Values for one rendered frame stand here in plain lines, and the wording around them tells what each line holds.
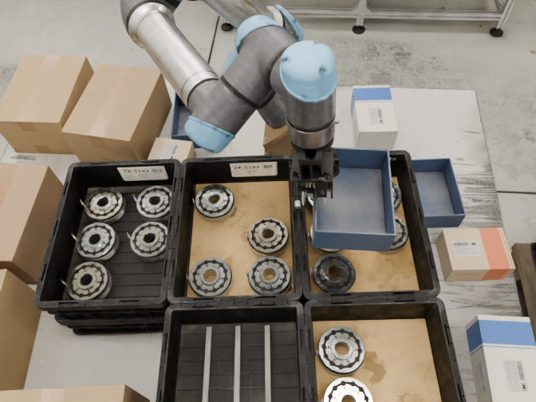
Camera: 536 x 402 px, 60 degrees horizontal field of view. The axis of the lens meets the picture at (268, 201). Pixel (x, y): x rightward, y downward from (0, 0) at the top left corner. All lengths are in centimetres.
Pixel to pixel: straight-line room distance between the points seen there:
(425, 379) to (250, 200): 61
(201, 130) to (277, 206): 56
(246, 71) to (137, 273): 67
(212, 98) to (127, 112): 79
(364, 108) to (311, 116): 88
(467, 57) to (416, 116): 143
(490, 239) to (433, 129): 46
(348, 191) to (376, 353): 37
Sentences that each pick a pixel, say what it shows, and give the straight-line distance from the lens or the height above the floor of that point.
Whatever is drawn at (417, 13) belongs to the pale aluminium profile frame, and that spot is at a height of 14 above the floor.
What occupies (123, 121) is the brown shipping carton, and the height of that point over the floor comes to 86.
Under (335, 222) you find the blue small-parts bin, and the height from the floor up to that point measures 107.
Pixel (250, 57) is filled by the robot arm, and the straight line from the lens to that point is 71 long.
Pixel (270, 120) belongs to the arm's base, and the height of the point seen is 86.
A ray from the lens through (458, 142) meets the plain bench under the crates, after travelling 163.
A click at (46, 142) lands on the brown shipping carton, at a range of 166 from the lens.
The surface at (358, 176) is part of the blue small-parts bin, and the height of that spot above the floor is 107.
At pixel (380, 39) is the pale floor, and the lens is 307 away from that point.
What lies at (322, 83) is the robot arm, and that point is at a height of 146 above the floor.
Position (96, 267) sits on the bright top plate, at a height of 86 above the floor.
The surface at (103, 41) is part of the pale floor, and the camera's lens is 326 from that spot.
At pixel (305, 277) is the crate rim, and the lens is 104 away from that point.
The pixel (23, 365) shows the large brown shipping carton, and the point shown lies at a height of 73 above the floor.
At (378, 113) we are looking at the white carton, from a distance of 152.
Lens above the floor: 189
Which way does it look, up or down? 58 degrees down
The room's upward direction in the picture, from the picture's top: 5 degrees counter-clockwise
